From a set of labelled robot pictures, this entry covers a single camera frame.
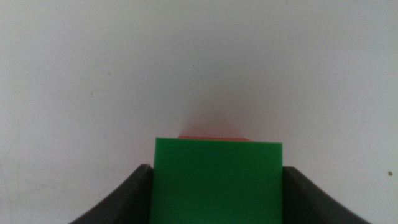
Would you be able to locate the green cube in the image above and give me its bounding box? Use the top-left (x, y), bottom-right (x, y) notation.
top-left (149, 137), bottom-right (284, 224)

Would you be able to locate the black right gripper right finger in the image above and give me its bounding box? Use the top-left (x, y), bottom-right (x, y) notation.
top-left (282, 166), bottom-right (373, 224)

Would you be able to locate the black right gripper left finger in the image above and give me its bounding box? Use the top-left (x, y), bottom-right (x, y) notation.
top-left (68, 164), bottom-right (155, 224)

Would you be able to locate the red cube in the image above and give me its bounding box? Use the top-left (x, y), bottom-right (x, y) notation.
top-left (177, 135), bottom-right (252, 142)

